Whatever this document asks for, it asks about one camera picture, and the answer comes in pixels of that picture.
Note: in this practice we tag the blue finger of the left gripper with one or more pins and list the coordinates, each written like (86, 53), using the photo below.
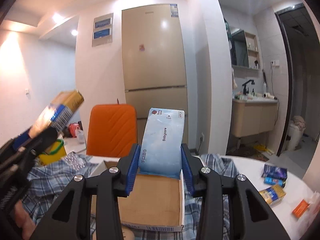
(21, 139)

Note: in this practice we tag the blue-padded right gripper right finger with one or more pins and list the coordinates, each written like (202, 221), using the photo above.
(250, 217)

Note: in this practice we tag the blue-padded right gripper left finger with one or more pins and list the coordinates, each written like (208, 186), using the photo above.
(70, 214)

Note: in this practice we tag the yellow blue cigarette pack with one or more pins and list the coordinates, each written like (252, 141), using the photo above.
(58, 113)

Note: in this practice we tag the blue wet wipes pack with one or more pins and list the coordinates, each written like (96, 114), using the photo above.
(160, 153)

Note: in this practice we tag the beige round perforated disc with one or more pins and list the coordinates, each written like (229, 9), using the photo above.
(127, 233)

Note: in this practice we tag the person's left hand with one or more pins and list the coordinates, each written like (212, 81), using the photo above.
(23, 221)

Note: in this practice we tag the gold cigarette pack on table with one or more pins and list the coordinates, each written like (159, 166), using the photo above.
(273, 194)

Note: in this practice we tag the light blue small pack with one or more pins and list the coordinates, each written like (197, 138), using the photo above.
(274, 181)

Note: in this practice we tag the yellow bin green rim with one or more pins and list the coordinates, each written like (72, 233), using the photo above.
(53, 153)

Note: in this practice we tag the orange small box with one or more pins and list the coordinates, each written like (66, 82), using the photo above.
(300, 209)

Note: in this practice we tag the cardboard tray box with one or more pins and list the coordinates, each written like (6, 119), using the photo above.
(156, 203)

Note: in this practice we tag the dark blue small box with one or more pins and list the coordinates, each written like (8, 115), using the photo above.
(274, 172)

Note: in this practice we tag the orange chair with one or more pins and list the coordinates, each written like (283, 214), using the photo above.
(112, 130)

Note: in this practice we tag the red bag on floor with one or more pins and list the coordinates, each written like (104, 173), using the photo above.
(70, 130)

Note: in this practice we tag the blue plaid shirt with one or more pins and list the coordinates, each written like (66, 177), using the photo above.
(47, 182)

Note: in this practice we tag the white trash bin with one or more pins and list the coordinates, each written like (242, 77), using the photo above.
(295, 132)

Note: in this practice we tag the bathroom vanity cabinet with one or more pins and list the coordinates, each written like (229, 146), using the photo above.
(251, 117)

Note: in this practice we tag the white hair dryer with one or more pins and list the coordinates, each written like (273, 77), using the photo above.
(269, 96)

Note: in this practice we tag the beige refrigerator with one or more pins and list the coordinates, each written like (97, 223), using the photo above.
(153, 60)

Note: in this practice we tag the bathroom mirror cabinet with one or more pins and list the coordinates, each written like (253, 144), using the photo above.
(244, 49)

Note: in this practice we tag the wall electrical panel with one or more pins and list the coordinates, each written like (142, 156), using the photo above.
(102, 30)

